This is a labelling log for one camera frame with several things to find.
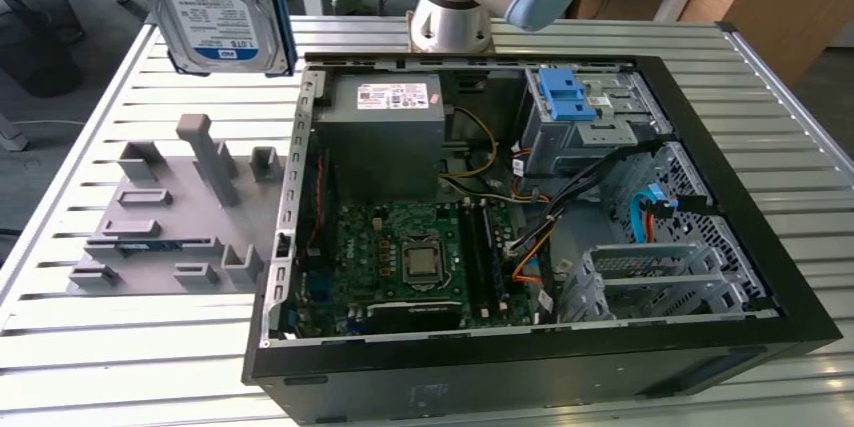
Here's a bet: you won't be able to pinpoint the silver CPU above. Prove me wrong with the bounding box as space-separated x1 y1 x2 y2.
403 245 443 281

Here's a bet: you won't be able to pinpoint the grey power supply unit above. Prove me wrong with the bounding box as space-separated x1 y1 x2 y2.
313 71 447 203

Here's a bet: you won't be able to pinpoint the blue plastic drive latch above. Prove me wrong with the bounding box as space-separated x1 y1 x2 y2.
538 69 599 123

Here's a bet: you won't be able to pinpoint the black graphics card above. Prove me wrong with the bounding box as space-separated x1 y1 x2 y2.
363 299 466 336

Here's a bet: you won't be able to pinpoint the hard disk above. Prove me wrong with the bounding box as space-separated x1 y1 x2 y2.
126 0 299 78

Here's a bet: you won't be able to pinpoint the blue data wire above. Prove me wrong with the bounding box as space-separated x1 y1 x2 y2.
626 185 680 248

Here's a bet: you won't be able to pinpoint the metal disk bay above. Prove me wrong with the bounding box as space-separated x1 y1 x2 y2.
577 241 769 321

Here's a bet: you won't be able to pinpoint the grey desk foot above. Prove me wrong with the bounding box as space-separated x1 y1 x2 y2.
0 111 32 152

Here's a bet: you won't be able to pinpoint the yellow wire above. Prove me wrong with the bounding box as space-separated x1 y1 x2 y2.
439 105 501 179

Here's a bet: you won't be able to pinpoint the grey parts rack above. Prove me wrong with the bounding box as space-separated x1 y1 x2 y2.
64 114 290 297

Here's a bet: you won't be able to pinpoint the wooden cabinet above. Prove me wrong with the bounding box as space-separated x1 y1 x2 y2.
680 0 854 88

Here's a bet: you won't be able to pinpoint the red black twisted wire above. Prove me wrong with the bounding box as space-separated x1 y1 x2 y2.
313 149 330 254

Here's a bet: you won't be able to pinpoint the black RAM slot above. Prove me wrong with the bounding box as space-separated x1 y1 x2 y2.
458 199 487 319

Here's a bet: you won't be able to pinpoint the orange wires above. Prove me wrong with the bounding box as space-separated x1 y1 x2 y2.
511 251 546 284

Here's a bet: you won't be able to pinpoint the black wire bundle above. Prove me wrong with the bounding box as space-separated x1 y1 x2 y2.
517 139 720 261

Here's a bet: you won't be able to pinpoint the metal drive cage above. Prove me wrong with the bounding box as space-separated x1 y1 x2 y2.
519 66 673 181

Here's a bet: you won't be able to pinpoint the CPU socket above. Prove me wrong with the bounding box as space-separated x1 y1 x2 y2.
397 234 453 293

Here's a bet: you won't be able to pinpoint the black mesh waste bin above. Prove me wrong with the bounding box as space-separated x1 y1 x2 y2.
0 0 86 98

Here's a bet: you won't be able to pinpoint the red wires with white plug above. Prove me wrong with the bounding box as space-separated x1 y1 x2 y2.
507 142 555 204

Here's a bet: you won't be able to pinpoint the RAM stick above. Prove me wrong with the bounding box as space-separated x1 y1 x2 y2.
114 241 186 252

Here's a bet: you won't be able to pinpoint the green motherboard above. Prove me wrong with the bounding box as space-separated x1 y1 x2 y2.
293 199 535 336

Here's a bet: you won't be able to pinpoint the black open PC case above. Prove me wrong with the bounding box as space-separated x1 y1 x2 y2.
241 51 844 423

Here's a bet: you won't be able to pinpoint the black grey power wires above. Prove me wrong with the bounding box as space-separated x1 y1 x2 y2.
439 174 555 206

